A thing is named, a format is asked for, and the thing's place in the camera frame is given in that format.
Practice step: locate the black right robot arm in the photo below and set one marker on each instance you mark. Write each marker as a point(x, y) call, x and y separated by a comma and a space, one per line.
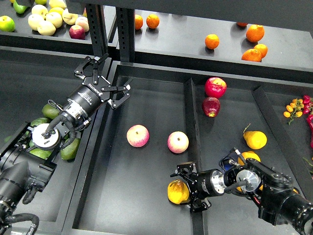
point(273, 193)

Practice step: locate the orange cherry tomato bunch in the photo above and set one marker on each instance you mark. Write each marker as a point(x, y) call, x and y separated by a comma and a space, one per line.
point(294, 110)

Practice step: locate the black centre tray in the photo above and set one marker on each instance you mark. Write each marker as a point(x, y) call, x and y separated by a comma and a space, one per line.
point(127, 190)

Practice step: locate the pink apple right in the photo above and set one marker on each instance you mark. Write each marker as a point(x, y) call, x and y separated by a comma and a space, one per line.
point(178, 142)

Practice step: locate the pale yellow pear front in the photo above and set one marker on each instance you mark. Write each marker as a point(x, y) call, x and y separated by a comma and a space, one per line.
point(46, 28)

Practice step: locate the bright red apple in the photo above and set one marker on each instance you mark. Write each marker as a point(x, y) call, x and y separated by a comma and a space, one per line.
point(215, 87)

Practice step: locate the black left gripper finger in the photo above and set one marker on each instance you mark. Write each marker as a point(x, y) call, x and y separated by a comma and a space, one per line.
point(88, 69)
point(115, 95)

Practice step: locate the black tray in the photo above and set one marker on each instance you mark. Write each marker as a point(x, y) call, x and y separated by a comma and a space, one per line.
point(127, 190)
point(28, 79)

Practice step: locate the green avocado under arm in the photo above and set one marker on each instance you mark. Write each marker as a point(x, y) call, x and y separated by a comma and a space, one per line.
point(43, 154)

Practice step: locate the large orange on shelf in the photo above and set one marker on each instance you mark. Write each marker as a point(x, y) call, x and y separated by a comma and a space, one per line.
point(255, 33)

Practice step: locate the yellow pear with brown top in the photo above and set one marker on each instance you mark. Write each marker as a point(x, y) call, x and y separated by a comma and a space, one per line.
point(177, 192)

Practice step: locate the black left tray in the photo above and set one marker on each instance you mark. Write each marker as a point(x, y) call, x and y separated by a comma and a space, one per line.
point(28, 79)

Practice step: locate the orange post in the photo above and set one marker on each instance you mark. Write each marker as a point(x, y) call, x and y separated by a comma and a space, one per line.
point(152, 21)
point(138, 22)

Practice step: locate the black shelf post right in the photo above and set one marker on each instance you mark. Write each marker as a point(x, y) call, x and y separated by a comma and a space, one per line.
point(125, 27)

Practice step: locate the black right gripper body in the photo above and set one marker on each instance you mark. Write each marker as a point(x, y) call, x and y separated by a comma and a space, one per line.
point(206, 184)

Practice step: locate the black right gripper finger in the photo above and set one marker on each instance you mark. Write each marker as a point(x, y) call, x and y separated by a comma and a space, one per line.
point(187, 171)
point(199, 205)

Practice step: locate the red chili peppers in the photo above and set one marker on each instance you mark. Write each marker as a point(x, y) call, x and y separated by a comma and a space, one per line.
point(308, 109)

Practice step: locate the pink apple left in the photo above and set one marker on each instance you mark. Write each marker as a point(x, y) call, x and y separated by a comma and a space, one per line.
point(137, 135)

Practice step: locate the pink apple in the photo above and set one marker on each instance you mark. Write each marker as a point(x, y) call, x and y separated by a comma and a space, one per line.
point(137, 135)
point(178, 142)

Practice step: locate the pale yellow pear left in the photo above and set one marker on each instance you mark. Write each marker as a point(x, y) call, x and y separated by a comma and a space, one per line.
point(34, 20)

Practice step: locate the orange on shelf centre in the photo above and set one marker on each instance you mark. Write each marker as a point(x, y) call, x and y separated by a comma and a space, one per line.
point(212, 41)

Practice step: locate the dark green avocado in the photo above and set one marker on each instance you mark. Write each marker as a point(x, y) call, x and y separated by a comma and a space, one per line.
point(50, 111)

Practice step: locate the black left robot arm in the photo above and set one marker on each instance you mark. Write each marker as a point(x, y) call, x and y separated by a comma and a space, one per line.
point(27, 159)

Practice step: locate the green apple on shelf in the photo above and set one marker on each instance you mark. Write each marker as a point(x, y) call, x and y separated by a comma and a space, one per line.
point(7, 24)

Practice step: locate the orange front right shelf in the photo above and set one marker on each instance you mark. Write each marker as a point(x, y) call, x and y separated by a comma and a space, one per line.
point(253, 55)

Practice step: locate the orange near post right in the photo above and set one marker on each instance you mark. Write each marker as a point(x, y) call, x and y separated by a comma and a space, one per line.
point(152, 21)

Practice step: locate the dark red apple on shelf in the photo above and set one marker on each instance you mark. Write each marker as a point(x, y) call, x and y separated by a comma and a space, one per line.
point(77, 32)

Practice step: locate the black shelf post left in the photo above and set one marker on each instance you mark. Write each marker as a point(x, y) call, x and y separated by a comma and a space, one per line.
point(97, 29)

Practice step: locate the yellow pear upper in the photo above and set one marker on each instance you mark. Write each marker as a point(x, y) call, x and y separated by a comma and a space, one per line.
point(254, 139)

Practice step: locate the pale yellow pear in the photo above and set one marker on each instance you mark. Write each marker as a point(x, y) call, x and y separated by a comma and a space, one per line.
point(34, 20)
point(46, 28)

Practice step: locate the orange near post left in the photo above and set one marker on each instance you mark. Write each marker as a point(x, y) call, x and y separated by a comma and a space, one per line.
point(138, 22)

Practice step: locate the yellow pear middle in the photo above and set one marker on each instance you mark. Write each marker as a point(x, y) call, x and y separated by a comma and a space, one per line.
point(248, 154)

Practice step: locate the black shelf post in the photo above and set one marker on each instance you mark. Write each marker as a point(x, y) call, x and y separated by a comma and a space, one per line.
point(97, 29)
point(125, 27)

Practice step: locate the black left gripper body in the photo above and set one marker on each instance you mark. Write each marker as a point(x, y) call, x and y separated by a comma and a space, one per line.
point(88, 98)

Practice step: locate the orange behind front one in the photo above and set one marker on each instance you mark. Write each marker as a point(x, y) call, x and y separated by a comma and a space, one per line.
point(263, 49)

